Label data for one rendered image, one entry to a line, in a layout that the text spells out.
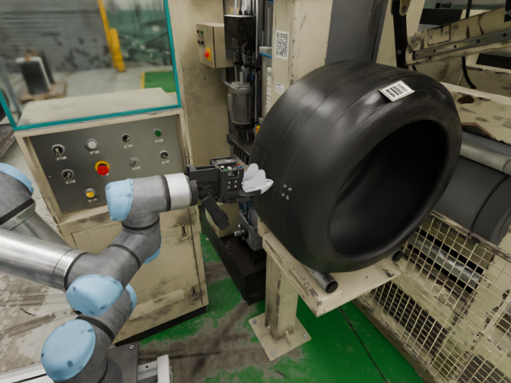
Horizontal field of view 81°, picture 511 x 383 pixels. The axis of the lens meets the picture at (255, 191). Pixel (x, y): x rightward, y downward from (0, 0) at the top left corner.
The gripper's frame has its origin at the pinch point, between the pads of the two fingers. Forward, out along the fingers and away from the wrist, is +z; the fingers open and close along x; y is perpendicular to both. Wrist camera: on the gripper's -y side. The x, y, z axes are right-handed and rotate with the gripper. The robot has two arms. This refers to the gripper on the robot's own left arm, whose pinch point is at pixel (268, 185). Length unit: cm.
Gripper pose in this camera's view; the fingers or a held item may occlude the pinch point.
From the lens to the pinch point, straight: 73.5
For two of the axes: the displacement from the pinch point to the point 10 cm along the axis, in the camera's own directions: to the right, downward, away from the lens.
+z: 8.8, -1.5, 4.4
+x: -4.6, -4.7, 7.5
